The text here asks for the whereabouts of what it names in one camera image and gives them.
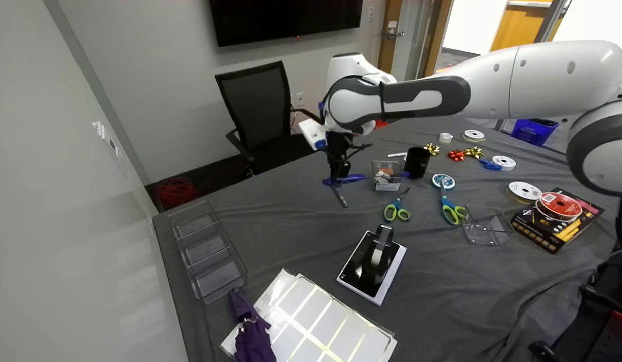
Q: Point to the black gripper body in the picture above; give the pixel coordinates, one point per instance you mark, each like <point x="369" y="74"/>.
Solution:
<point x="339" y="147"/>

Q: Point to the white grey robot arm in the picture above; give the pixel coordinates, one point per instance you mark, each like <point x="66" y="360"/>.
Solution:
<point x="525" y="72"/>

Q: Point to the blue pen with grey tip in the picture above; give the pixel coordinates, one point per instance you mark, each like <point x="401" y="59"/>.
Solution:
<point x="341" y="198"/>

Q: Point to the clear box with small items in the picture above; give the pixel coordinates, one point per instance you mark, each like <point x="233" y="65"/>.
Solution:
<point x="388" y="182"/>

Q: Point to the black cup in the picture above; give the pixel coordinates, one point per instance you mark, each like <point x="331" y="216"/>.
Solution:
<point x="418" y="164"/>

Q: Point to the black tape dispenser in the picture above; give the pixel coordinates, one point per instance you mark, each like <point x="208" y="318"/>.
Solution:
<point x="381" y="251"/>

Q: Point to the black office chair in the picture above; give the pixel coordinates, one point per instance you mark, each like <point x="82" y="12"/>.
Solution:
<point x="256" y="101"/>

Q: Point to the small white tape roll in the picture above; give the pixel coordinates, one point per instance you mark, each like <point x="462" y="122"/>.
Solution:
<point x="446" y="137"/>

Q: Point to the red gift bow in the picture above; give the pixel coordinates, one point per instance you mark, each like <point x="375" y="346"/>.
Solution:
<point x="456" y="155"/>

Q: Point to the wooden framed glass door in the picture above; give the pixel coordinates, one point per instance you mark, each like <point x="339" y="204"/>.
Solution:
<point x="393" y="47"/>

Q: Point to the yellow green gift bow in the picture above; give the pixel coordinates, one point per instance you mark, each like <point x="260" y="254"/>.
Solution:
<point x="474" y="153"/>

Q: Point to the clear three compartment organizer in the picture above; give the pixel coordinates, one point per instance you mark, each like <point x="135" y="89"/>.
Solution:
<point x="210" y="251"/>

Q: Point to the clear plastic packet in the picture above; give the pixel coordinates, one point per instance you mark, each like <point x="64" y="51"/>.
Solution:
<point x="484" y="232"/>

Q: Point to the white ice cube tray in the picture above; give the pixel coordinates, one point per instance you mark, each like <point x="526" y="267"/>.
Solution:
<point x="316" y="322"/>

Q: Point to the white spool with blue ribbon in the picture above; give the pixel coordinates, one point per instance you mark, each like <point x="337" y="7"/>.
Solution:
<point x="507" y="162"/>

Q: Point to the purple cloth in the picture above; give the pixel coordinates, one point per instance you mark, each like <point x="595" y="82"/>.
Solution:
<point x="251" y="334"/>

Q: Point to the blue bin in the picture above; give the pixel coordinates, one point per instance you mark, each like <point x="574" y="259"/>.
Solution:
<point x="535" y="130"/>

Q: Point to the orange wooden door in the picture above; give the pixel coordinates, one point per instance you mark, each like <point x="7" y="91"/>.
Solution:
<point x="519" y="27"/>

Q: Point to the black stand with red part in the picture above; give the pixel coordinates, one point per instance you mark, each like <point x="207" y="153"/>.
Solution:
<point x="598" y="322"/>

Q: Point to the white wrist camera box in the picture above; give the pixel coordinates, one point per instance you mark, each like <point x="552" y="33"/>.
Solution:
<point x="312" y="132"/>

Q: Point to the black wall television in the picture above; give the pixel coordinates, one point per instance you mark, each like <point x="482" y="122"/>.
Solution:
<point x="283" y="21"/>

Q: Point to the white wall switch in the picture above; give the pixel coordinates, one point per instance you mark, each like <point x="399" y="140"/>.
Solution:
<point x="100" y="129"/>

